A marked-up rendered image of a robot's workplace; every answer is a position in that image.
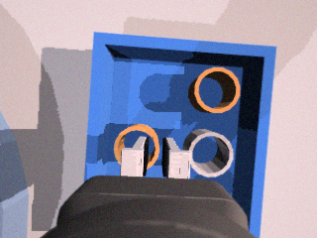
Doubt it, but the blue crate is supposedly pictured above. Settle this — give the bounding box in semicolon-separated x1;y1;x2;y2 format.
84;32;276;238

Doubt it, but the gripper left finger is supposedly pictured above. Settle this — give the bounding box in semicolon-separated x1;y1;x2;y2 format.
120;137;149;177

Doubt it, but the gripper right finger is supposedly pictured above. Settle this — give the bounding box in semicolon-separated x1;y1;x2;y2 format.
161;138;191;179

